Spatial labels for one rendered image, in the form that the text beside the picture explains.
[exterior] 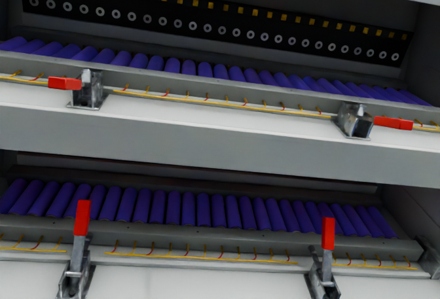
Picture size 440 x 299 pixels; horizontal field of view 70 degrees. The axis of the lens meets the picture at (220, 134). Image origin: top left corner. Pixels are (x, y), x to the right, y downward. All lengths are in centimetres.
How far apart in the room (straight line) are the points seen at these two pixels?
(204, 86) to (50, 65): 15
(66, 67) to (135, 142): 10
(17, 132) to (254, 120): 22
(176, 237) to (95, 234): 9
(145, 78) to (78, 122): 8
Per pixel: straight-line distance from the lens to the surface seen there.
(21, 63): 37
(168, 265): 39
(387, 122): 30
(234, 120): 31
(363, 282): 46
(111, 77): 34
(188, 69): 38
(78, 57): 39
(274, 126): 32
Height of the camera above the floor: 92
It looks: 8 degrees down
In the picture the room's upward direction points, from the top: 7 degrees clockwise
